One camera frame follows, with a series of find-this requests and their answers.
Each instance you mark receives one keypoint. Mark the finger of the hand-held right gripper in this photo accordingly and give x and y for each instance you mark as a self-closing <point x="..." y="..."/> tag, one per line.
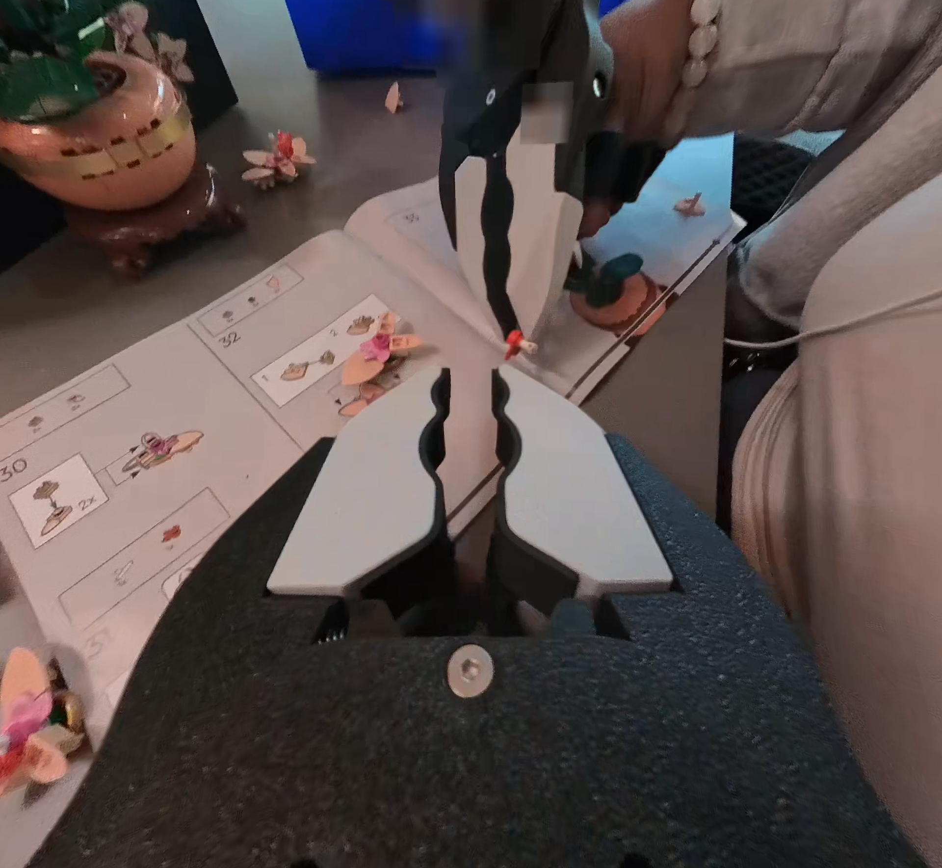
<point x="541" y="242"/>
<point x="467" y="220"/>

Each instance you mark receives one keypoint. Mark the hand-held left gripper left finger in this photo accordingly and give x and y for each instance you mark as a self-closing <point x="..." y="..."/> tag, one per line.
<point x="368" y="500"/>

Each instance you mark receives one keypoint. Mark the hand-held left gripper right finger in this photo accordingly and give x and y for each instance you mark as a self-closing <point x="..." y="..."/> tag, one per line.
<point x="574" y="500"/>

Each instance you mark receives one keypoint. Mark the small red brick piece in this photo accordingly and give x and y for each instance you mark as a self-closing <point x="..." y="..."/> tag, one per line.
<point x="514" y="340"/>

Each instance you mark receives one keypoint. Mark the pink brick orchid flower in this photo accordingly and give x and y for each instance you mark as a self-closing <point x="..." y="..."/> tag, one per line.
<point x="377" y="349"/>
<point x="29" y="721"/>
<point x="279" y="158"/>

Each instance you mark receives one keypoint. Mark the person's right forearm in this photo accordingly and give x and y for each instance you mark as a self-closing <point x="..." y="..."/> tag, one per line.
<point x="809" y="21"/>

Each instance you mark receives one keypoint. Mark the grey desk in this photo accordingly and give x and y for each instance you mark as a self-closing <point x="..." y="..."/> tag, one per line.
<point x="309" y="117"/>

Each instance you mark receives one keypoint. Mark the person's right hand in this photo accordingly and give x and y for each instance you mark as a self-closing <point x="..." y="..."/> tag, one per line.
<point x="647" y="66"/>

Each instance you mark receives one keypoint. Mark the small pink petal piece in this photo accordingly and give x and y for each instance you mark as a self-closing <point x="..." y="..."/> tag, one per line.
<point x="393" y="99"/>
<point x="689" y="205"/>

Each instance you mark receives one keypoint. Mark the blue plastic bin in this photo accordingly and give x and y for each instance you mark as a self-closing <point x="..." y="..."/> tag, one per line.
<point x="346" y="29"/>

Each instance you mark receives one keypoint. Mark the open instruction booklet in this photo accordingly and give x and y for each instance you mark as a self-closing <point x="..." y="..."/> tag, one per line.
<point x="191" y="382"/>

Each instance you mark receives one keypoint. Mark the dark brick set box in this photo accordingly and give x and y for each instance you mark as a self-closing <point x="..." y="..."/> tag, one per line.
<point x="199" y="21"/>

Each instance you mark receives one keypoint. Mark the person's beige clothing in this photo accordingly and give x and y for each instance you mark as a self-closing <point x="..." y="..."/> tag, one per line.
<point x="868" y="515"/>

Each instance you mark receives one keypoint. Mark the brick orchid plant model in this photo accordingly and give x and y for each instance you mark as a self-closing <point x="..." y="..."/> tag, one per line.
<point x="103" y="139"/>

